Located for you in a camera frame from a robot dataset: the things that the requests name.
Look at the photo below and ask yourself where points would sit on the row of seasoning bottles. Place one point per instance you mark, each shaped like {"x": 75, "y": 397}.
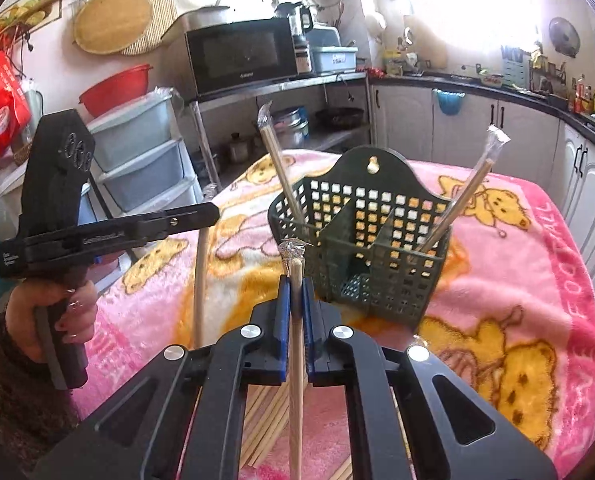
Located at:
{"x": 590, "y": 100}

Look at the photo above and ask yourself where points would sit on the person's left hand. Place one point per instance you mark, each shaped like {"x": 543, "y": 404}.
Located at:
{"x": 80, "y": 310}

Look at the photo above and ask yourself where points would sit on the stacked steel pots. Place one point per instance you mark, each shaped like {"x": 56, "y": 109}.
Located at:
{"x": 292, "y": 127}

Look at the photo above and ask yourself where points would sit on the round striped reed mat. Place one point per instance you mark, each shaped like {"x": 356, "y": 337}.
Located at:
{"x": 165, "y": 10}

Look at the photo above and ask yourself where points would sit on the metal shelf rack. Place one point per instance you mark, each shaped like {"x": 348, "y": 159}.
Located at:
{"x": 327, "y": 80}

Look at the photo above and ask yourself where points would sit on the pile of chopsticks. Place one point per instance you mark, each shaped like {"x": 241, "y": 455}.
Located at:
{"x": 267, "y": 425}

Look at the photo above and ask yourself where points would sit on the small lidded steel pot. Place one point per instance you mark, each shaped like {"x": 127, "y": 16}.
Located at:
{"x": 238, "y": 150}

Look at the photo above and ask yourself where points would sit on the black frying pan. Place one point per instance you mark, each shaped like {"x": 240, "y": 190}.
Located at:
{"x": 340, "y": 117}

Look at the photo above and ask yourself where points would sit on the black microwave oven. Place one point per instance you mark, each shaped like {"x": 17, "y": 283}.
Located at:
{"x": 237, "y": 55}

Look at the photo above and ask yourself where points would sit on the person's left forearm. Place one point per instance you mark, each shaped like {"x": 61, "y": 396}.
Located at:
{"x": 12, "y": 400}

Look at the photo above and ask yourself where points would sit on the blue-grey storage box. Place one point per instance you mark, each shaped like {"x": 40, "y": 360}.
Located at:
{"x": 335, "y": 60}

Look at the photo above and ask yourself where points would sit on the bright kitchen window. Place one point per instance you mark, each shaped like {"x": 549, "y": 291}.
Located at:
{"x": 467, "y": 0}

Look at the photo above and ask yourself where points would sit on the wooden chopstick pair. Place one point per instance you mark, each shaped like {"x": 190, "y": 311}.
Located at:
{"x": 470, "y": 180}
{"x": 202, "y": 285}
{"x": 277, "y": 160}
{"x": 296, "y": 310}

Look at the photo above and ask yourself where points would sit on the grey plastic drawer unit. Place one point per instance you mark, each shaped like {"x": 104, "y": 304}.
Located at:
{"x": 137, "y": 160}

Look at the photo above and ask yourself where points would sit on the round bamboo tray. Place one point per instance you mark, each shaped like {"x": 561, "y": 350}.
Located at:
{"x": 112, "y": 20}

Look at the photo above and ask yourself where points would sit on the wall poster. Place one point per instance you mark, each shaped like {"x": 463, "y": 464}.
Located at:
{"x": 22, "y": 15}

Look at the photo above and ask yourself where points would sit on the red plastic basin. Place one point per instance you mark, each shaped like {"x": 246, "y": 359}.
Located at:
{"x": 117, "y": 92}

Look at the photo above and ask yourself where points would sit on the white kitchen cabinets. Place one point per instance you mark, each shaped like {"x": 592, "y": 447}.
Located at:
{"x": 407, "y": 120}

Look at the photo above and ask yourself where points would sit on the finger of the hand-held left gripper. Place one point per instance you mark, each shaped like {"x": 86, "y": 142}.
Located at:
{"x": 177, "y": 220}

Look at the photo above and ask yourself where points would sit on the black electric kettle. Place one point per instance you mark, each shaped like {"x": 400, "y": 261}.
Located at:
{"x": 297, "y": 17}

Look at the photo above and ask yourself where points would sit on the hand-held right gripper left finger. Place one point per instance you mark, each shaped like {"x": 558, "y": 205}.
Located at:
{"x": 283, "y": 330}

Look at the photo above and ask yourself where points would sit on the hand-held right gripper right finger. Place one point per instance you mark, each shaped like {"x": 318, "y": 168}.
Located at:
{"x": 308, "y": 330}

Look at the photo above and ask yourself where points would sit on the dark green utensil basket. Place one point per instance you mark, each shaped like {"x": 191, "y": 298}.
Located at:
{"x": 357, "y": 270}

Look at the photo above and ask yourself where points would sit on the blue hanging bin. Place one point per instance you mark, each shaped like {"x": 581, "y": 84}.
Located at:
{"x": 450, "y": 102}

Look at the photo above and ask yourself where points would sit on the pink bear printed blanket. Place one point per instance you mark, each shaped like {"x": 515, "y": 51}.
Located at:
{"x": 477, "y": 270}

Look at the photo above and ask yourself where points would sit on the pale cutting board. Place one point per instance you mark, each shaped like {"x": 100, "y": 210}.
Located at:
{"x": 427, "y": 42}

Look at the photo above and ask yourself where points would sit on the black kitchen countertop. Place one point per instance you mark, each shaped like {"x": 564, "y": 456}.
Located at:
{"x": 412, "y": 78}

